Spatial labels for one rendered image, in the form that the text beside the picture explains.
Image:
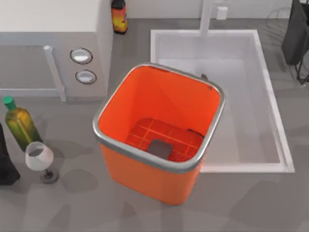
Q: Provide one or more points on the orange bin with metal rim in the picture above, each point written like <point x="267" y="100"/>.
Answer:
<point x="149" y="178"/>

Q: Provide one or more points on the round microwave knob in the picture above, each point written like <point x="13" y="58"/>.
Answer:
<point x="81" y="56"/>
<point x="85" y="77"/>

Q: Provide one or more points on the pale microwave oven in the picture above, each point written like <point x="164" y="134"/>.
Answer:
<point x="48" y="65"/>

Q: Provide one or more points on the white sink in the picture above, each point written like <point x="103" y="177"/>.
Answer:
<point x="265" y="108"/>

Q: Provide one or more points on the tall white tap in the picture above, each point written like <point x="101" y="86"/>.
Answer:
<point x="207" y="17"/>

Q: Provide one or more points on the clear wine glass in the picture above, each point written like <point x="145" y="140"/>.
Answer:
<point x="39" y="157"/>

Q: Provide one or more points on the green glass bottle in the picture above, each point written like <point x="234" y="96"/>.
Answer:
<point x="20" y="125"/>

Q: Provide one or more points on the small grey pad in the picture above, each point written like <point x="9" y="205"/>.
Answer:
<point x="160" y="148"/>

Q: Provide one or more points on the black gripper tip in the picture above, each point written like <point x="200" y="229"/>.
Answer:
<point x="6" y="166"/>

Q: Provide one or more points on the dark bottle with orange label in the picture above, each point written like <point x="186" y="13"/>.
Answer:
<point x="119" y="17"/>

